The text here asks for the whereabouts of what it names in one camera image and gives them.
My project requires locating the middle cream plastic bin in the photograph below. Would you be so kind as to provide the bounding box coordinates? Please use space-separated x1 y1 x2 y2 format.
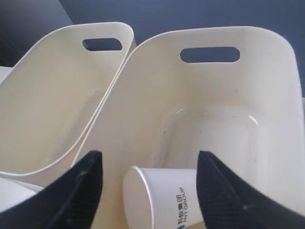
76 26 305 229

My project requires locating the cream plastic bin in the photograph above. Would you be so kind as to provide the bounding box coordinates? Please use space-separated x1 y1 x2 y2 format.
76 26 305 229
0 22 136 177

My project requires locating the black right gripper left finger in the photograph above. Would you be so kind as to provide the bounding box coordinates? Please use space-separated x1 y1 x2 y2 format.
0 151 103 229

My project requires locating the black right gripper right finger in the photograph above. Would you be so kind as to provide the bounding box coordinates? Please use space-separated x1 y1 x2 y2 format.
196 151 305 229

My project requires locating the white paper cup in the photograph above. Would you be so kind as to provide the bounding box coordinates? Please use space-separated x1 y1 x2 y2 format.
122 166 203 229

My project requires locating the left cream plastic bin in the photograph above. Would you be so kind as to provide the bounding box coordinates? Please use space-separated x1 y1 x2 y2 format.
0 22 136 177

